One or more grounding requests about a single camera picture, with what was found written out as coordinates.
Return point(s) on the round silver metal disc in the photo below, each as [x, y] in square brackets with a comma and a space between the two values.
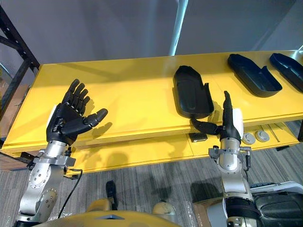
[248, 137]
[262, 135]

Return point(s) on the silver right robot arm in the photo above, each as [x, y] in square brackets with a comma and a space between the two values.
[233, 179]

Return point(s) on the yellow lower shelf board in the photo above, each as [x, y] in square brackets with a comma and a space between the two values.
[146, 151]

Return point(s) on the thin metal rod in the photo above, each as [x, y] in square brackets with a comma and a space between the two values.
[273, 132]

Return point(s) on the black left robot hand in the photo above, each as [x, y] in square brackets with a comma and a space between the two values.
[68, 113]

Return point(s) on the yellow shelf board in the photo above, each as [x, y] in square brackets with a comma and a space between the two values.
[146, 151]
[142, 94]

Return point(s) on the black metal shelf frame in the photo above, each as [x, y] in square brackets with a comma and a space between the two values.
[14, 59]

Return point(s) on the robot torso and legs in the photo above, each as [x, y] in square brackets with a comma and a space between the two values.
[113, 212]

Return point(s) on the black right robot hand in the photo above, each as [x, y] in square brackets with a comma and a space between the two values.
[228, 118]

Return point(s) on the small black ribbed block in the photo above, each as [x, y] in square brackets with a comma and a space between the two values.
[197, 137]

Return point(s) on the black plastic housing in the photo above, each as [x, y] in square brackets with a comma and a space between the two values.
[253, 74]
[287, 68]
[192, 93]

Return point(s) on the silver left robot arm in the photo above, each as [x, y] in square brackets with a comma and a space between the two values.
[43, 175]

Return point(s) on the white box with black housings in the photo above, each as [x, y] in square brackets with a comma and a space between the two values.
[279, 203]

